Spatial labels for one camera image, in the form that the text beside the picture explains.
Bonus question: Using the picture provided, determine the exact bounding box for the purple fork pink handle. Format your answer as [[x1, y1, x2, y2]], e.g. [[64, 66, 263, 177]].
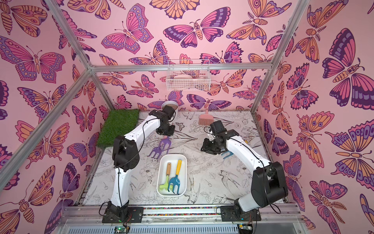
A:
[[148, 146, 164, 160]]

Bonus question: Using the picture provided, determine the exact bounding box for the white plastic storage box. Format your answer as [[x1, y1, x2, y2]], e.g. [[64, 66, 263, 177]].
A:
[[157, 154, 188, 198]]

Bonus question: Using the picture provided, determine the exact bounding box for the blue fork yellow handle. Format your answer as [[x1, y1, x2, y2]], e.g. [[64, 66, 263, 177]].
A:
[[168, 160, 182, 195]]

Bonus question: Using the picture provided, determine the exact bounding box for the green rake wooden handle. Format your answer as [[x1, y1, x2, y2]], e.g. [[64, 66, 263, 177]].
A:
[[159, 162, 171, 191]]

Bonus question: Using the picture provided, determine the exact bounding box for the purple rake pink handle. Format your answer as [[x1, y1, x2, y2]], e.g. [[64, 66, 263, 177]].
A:
[[159, 136, 171, 154]]

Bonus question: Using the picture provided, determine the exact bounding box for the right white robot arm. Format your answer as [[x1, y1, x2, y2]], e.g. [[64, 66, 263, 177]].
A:
[[201, 135, 288, 221]]

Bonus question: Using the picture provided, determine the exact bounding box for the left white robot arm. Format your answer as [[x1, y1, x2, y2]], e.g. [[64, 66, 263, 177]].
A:
[[102, 106, 176, 223]]

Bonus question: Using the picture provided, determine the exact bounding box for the white plant pot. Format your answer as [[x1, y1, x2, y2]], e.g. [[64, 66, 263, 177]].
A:
[[161, 100, 179, 112]]

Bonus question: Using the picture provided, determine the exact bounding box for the green artificial grass mat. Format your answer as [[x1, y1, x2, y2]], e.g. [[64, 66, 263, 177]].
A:
[[97, 109, 140, 149]]

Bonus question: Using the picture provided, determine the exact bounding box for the blue rake yellow handle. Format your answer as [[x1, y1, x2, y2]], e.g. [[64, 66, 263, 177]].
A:
[[221, 151, 233, 160]]

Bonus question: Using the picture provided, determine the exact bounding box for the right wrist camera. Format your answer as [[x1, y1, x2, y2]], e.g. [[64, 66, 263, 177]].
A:
[[210, 121, 227, 136]]

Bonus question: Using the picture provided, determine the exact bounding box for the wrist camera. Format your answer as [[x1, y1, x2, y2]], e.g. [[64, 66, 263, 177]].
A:
[[162, 105, 175, 121], [210, 121, 227, 136]]

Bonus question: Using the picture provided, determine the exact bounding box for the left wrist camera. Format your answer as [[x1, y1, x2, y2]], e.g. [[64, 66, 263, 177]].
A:
[[162, 105, 175, 121]]

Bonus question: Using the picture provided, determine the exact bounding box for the white wire wall basket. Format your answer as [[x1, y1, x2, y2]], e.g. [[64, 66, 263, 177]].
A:
[[165, 59, 211, 92]]

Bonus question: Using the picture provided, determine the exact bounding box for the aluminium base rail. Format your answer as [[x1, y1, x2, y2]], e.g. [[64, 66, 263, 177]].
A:
[[55, 204, 308, 234]]

